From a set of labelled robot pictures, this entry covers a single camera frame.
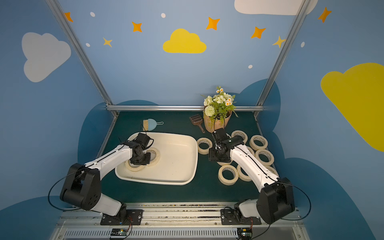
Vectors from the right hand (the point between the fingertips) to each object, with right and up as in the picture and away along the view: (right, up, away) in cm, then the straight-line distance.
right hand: (216, 156), depth 84 cm
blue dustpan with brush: (-47, +19, +31) cm, 59 cm away
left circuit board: (-50, -35, -12) cm, 62 cm away
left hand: (-43, -3, +6) cm, 43 cm away
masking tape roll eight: (-48, -8, +1) cm, 48 cm away
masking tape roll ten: (+5, -6, +8) cm, 11 cm away
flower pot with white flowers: (+1, +27, +4) cm, 27 cm away
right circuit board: (+12, -36, -11) cm, 40 cm away
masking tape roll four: (+34, +9, +21) cm, 41 cm away
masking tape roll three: (-6, +7, +18) cm, 21 cm away
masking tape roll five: (+15, -12, +3) cm, 20 cm away
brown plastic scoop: (-10, +22, +31) cm, 40 cm away
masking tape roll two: (+22, +12, +23) cm, 34 cm away
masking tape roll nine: (-39, +1, +12) cm, 41 cm away
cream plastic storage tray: (-23, -8, +11) cm, 27 cm away
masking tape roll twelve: (+8, -8, +6) cm, 13 cm away
